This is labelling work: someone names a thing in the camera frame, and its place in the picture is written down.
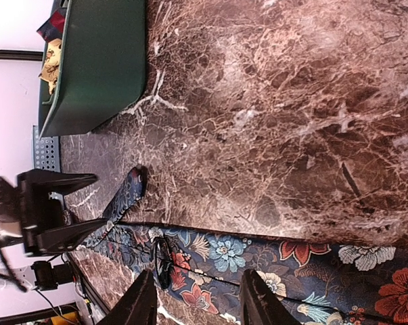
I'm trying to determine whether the yellow patterned rolled tie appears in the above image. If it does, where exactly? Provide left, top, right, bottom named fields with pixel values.
left=39, top=39, right=62, bottom=95

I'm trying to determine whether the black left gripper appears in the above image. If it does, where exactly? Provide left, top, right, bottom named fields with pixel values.
left=0, top=169, right=108, bottom=292

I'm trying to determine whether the maroon navy striped rolled tie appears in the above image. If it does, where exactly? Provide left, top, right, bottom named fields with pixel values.
left=37, top=7, right=67, bottom=43

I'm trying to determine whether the green compartment organizer tray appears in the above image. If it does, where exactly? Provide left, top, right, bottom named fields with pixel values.
left=38, top=0, right=147, bottom=137

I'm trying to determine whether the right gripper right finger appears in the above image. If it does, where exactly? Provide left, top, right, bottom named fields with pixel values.
left=240, top=269, right=300, bottom=325

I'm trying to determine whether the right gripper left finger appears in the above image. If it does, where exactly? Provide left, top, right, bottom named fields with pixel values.
left=97, top=270, right=157, bottom=325

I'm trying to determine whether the light blue plastic basket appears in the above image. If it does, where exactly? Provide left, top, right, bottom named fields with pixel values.
left=32, top=125, right=61, bottom=172

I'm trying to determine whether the left black frame post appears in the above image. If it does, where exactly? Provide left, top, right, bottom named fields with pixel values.
left=0, top=49, right=43, bottom=62

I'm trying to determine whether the dark floral necktie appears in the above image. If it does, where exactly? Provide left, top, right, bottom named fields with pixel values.
left=83, top=168, right=408, bottom=324

